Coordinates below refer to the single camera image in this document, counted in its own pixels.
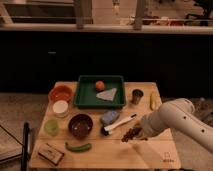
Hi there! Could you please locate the dark red grape bunch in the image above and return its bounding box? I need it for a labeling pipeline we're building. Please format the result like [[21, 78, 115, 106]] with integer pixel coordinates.
[[121, 127, 141, 142]]

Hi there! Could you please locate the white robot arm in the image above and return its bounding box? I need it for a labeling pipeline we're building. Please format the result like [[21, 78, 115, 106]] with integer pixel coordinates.
[[141, 98, 213, 154]]

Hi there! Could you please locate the metal cup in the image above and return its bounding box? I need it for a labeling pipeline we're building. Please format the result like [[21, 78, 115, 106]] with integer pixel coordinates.
[[131, 89, 144, 105]]

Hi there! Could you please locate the light green cup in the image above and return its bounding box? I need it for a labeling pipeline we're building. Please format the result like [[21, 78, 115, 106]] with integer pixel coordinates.
[[44, 119, 59, 136]]

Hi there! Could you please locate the orange tomato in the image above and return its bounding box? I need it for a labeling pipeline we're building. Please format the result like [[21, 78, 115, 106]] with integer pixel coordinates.
[[95, 81, 105, 91]]

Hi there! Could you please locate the grey folded cloth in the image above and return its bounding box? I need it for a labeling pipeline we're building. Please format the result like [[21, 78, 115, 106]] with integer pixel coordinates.
[[96, 88, 117, 101]]

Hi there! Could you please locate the green plastic tray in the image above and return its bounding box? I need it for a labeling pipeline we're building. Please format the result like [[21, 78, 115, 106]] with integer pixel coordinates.
[[74, 75, 126, 109]]

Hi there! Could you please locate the blue sponge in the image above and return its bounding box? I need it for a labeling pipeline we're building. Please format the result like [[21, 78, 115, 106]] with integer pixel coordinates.
[[100, 110, 119, 125]]

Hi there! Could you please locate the dark red bowl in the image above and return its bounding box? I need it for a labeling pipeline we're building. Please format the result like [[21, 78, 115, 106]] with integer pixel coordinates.
[[68, 114, 93, 139]]

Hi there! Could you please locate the orange plastic bowl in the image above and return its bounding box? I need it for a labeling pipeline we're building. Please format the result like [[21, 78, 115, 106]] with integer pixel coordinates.
[[48, 85, 72, 102]]

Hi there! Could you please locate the yellow banana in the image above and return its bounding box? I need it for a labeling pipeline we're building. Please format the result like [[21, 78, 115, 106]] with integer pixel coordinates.
[[150, 92, 157, 111]]

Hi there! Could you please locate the white round container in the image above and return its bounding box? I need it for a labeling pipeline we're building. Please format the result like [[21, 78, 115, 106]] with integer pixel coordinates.
[[52, 100, 68, 118]]

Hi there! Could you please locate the green chili pepper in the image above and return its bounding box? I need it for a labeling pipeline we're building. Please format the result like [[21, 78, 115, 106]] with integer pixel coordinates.
[[65, 142, 92, 152]]

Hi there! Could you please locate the white handled brush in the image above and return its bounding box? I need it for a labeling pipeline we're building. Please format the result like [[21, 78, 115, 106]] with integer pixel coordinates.
[[101, 114, 136, 136]]

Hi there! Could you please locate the black chair frame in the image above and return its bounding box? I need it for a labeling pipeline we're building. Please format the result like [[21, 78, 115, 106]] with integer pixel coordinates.
[[21, 122, 30, 171]]

